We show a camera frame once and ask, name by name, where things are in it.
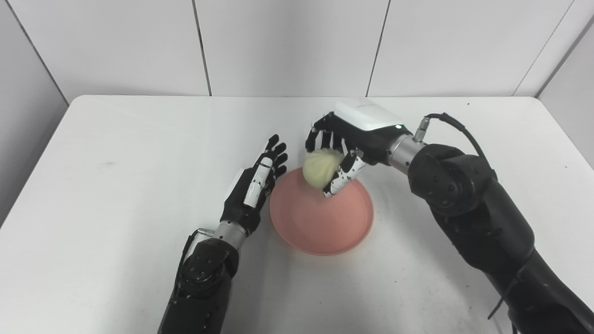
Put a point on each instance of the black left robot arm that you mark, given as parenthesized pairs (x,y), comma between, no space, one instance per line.
(204,283)

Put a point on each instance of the cream steamed bun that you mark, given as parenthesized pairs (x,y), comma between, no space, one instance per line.
(320,169)

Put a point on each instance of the pink round plate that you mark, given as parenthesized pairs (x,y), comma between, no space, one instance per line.
(325,222)

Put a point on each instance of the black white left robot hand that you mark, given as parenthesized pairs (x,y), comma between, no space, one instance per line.
(241,199)

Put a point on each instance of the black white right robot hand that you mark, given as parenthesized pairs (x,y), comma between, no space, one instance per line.
(366,120)

